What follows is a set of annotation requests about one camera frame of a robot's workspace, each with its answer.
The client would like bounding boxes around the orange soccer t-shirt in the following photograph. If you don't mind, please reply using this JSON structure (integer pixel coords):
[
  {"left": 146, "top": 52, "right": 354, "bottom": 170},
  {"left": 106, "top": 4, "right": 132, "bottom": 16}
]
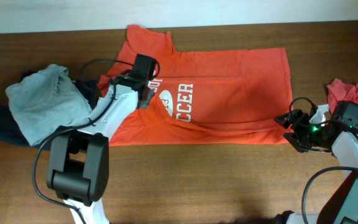
[{"left": 98, "top": 25, "right": 292, "bottom": 146}]

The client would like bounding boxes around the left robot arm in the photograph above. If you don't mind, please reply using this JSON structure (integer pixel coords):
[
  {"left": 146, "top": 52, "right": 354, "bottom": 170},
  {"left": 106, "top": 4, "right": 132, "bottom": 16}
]
[{"left": 46, "top": 54, "right": 160, "bottom": 223}]

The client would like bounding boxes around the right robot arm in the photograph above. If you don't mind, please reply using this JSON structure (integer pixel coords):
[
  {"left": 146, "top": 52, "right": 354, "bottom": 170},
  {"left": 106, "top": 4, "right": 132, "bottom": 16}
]
[{"left": 272, "top": 101, "right": 358, "bottom": 224}]

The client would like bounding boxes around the folded grey shirt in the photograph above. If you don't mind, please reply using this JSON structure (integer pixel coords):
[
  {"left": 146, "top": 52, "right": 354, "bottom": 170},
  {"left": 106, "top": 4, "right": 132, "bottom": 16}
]
[{"left": 5, "top": 64, "right": 91, "bottom": 146}]

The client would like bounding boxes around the folded navy garment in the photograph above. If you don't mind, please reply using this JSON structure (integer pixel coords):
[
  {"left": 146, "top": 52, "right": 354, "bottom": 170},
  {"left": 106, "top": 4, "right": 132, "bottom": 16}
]
[{"left": 0, "top": 80, "right": 97, "bottom": 147}]

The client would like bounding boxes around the left black cable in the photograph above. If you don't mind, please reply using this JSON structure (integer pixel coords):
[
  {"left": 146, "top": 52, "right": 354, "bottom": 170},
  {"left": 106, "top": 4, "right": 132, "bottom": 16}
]
[{"left": 31, "top": 58, "right": 161, "bottom": 224}]

